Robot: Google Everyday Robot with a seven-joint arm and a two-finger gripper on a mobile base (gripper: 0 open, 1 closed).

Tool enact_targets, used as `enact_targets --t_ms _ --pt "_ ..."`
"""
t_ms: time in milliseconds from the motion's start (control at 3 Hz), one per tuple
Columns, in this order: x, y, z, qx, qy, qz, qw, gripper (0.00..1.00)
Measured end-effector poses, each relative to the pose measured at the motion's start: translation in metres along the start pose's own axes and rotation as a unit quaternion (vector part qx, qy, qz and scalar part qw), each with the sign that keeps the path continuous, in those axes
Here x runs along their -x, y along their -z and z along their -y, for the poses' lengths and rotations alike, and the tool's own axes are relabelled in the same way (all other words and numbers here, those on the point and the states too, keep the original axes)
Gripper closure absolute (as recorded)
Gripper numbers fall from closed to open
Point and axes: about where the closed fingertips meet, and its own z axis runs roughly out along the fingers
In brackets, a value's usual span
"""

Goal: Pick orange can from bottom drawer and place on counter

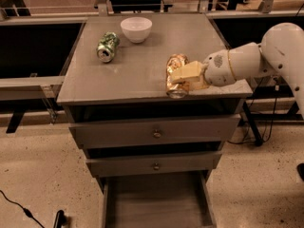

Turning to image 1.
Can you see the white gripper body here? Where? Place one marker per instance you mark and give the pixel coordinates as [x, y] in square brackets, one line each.
[218, 68]

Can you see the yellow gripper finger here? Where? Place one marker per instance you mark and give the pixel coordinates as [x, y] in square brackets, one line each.
[188, 73]
[198, 85]

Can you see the crushed orange soda can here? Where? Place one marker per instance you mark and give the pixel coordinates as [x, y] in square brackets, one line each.
[178, 90]

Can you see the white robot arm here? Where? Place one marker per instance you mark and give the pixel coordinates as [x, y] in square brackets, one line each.
[281, 51]

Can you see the grey top drawer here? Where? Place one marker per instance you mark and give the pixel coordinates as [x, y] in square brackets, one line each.
[104, 134]

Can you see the grey wooden drawer cabinet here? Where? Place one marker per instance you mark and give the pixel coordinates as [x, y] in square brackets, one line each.
[133, 85]

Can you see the brass top drawer knob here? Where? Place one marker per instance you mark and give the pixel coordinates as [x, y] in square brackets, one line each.
[157, 134]

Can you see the brass drawer knob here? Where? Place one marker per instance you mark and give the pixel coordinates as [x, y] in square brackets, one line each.
[156, 166]
[157, 134]

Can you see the crushed green soda can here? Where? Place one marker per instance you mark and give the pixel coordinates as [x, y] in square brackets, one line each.
[107, 46]

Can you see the brass middle drawer knob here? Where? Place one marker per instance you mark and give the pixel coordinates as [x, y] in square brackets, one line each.
[156, 166]

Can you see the grey open bottom drawer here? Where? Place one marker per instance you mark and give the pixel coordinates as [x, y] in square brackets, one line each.
[170, 200]

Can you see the grey middle drawer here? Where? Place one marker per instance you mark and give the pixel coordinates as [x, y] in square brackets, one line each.
[140, 165]

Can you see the right metal railing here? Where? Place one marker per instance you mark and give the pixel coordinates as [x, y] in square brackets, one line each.
[272, 80]

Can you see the metal railing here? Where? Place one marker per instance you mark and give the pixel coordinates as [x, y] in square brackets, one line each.
[29, 88]
[272, 80]

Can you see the white ceramic bowl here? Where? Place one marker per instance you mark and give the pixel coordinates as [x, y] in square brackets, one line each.
[136, 29]

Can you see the left metal railing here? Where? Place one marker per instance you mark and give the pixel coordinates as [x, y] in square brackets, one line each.
[29, 88]

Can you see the black object on floor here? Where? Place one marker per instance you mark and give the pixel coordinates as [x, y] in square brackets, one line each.
[60, 219]

